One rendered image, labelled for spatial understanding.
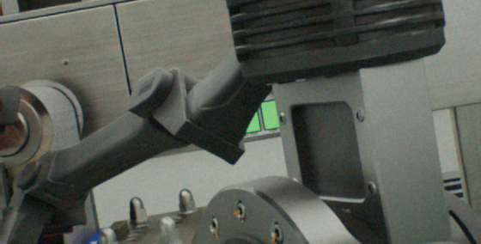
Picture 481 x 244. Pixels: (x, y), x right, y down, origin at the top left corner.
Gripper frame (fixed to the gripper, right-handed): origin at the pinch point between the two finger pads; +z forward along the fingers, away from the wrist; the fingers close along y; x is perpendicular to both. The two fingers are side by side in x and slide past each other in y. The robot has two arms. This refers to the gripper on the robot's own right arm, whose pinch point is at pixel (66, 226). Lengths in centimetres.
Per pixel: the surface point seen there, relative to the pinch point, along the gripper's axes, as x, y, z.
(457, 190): 83, 102, 252
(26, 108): 15.8, -2.3, -12.5
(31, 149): 10.1, -2.7, -9.3
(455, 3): 37, 72, 14
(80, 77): 34.8, 0.5, 15.4
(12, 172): 7.7, -6.4, -7.2
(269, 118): 22.7, 34.5, 20.8
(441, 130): 106, 100, 241
